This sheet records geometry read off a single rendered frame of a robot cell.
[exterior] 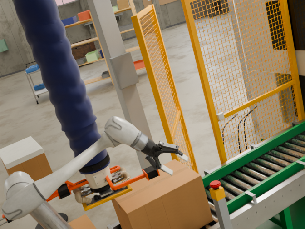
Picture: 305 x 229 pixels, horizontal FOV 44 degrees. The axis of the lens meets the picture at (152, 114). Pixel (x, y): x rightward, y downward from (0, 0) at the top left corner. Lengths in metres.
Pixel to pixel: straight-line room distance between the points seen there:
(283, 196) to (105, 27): 2.07
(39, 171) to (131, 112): 1.22
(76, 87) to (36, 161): 1.95
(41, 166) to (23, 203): 2.44
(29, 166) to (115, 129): 2.49
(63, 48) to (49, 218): 0.96
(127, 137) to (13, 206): 0.58
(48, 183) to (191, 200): 1.31
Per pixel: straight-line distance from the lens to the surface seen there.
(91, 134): 2.46
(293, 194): 3.26
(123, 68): 3.53
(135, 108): 3.68
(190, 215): 2.87
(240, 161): 3.56
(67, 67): 2.34
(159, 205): 2.71
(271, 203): 3.12
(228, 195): 3.25
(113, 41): 3.54
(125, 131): 1.80
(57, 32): 2.32
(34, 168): 4.22
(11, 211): 1.82
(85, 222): 3.53
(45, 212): 2.03
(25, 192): 1.81
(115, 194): 2.60
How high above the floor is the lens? 2.32
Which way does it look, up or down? 19 degrees down
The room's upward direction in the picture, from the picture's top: 17 degrees counter-clockwise
